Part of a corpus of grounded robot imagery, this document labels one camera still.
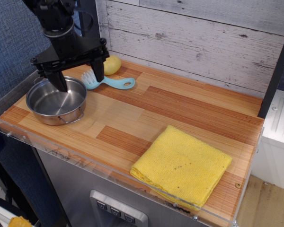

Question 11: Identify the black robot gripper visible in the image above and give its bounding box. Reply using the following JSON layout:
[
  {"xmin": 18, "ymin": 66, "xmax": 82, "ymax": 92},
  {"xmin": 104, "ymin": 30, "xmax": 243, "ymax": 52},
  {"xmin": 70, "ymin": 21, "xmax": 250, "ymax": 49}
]
[{"xmin": 30, "ymin": 23, "xmax": 109, "ymax": 92}]

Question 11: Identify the small stainless steel pan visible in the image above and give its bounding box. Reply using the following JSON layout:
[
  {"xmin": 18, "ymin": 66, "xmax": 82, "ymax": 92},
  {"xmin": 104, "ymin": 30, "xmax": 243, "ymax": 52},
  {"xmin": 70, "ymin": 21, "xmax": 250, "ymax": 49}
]
[{"xmin": 26, "ymin": 77, "xmax": 87, "ymax": 125}]

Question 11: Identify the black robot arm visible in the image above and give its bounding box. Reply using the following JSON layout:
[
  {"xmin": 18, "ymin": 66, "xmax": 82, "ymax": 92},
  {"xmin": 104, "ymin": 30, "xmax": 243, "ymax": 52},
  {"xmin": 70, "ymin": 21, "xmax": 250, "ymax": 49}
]
[{"xmin": 24, "ymin": 0, "xmax": 109, "ymax": 92}]

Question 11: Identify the folded yellow cloth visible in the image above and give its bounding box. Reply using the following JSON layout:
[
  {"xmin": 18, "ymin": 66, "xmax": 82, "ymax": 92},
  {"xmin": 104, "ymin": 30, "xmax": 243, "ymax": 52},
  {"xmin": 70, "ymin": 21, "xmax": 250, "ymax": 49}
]
[{"xmin": 130, "ymin": 125, "xmax": 232, "ymax": 210}]

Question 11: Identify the light blue scrub brush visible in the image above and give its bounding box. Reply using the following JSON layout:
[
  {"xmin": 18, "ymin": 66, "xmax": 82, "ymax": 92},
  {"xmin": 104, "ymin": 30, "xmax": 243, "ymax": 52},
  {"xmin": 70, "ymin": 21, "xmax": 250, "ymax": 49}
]
[{"xmin": 81, "ymin": 69, "xmax": 135, "ymax": 90}]

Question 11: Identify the yellow plastic potato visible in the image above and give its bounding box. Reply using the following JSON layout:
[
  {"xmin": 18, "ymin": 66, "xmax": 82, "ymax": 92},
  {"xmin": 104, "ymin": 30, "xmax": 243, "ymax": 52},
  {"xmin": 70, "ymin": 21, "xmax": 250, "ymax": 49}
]
[{"xmin": 103, "ymin": 55, "xmax": 121, "ymax": 76}]

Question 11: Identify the clear acrylic edge guard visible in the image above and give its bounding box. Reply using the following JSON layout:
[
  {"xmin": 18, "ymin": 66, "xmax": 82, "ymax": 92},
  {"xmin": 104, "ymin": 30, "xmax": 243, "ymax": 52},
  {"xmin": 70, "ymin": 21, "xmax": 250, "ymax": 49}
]
[{"xmin": 0, "ymin": 107, "xmax": 266, "ymax": 225}]

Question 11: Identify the stainless steel cabinet front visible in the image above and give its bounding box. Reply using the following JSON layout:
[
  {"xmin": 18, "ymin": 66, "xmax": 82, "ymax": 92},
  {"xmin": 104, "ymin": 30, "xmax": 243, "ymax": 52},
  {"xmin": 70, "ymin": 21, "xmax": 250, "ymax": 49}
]
[{"xmin": 37, "ymin": 150, "xmax": 204, "ymax": 227}]

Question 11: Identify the silver button control panel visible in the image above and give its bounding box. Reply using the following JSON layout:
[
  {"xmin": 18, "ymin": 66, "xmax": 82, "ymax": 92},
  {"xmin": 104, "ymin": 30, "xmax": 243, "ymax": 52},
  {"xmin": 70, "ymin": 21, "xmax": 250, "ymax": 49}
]
[{"xmin": 89, "ymin": 190, "xmax": 149, "ymax": 227}]

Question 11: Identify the yellow black object bottom left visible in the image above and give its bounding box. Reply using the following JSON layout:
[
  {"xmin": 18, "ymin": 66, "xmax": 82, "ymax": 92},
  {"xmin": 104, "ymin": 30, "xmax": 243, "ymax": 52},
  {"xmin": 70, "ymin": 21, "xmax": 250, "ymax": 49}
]
[{"xmin": 0, "ymin": 215, "xmax": 34, "ymax": 227}]

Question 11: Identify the white ribbed appliance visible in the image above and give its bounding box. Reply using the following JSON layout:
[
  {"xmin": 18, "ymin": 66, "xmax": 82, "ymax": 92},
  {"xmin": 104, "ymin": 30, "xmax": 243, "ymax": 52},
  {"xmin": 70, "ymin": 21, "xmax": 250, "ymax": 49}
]
[{"xmin": 251, "ymin": 90, "xmax": 284, "ymax": 189}]

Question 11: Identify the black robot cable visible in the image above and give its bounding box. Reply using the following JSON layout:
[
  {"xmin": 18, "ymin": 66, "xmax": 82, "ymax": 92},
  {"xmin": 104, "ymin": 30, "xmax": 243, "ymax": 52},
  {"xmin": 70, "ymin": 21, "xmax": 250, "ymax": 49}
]
[{"xmin": 73, "ymin": 6, "xmax": 95, "ymax": 32}]

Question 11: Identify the left dark vertical post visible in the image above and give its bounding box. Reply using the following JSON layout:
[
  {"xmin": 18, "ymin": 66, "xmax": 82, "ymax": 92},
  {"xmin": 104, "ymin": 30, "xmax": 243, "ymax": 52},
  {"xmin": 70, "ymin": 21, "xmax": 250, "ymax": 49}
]
[{"xmin": 76, "ymin": 0, "xmax": 103, "ymax": 66}]

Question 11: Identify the dark vertical post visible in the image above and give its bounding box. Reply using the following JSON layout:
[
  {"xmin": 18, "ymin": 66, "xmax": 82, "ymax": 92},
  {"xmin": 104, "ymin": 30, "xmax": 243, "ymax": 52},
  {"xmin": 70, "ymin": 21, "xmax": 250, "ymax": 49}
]
[
  {"xmin": 76, "ymin": 0, "xmax": 103, "ymax": 66},
  {"xmin": 257, "ymin": 45, "xmax": 284, "ymax": 119}
]

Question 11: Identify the right dark vertical post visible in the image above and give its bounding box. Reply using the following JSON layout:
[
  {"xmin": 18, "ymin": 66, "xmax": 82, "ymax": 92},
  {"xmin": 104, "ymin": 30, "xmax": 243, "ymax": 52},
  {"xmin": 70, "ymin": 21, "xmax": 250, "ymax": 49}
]
[{"xmin": 257, "ymin": 45, "xmax": 284, "ymax": 119}]

